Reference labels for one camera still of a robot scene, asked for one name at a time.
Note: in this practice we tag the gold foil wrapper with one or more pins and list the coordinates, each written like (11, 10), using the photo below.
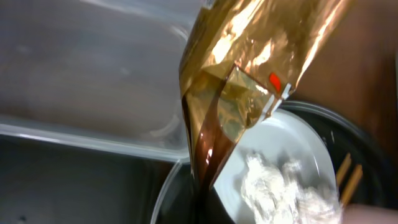
(243, 58)

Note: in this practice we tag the white tissue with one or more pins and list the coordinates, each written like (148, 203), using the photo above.
(279, 195)

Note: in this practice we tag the clear plastic waste bin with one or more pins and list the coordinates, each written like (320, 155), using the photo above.
(98, 74)

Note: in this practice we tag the grey round plate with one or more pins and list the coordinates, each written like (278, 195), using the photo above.
(279, 138)

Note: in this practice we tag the round black serving tray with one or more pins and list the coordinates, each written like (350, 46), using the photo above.
(378, 187)

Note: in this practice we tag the wooden chopstick left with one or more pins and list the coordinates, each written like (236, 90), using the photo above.
(343, 169)

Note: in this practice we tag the wooden chopstick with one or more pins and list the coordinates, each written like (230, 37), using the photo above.
(343, 169)
(351, 185)

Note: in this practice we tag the wooden chopstick right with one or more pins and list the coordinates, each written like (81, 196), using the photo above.
(351, 185)

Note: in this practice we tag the black rectangular tray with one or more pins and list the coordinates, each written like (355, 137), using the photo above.
(43, 182)

